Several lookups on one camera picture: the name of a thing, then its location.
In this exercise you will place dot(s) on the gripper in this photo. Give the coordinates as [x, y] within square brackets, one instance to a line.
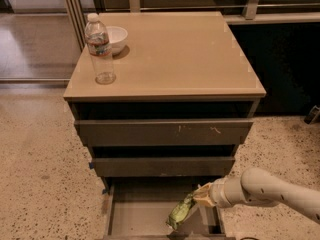
[217, 193]

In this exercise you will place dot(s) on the green jalapeno chip bag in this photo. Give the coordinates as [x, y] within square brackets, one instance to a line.
[180, 212]

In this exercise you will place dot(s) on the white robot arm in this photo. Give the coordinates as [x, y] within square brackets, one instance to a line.
[257, 187]

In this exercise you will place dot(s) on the dark robot base foot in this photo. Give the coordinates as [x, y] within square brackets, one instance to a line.
[312, 115]

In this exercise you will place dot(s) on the grey top drawer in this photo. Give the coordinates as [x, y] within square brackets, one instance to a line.
[199, 132]

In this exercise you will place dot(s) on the open grey bottom drawer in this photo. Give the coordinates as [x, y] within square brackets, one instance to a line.
[139, 207]

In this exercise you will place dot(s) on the grey drawer cabinet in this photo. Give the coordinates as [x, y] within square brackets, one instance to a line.
[177, 66]

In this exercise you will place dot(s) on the grey middle drawer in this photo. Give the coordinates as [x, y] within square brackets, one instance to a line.
[162, 167]

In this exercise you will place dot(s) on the white ceramic bowl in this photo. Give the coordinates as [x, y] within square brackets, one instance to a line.
[117, 37]

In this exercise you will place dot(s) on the clear plastic water bottle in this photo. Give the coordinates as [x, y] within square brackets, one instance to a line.
[100, 50]

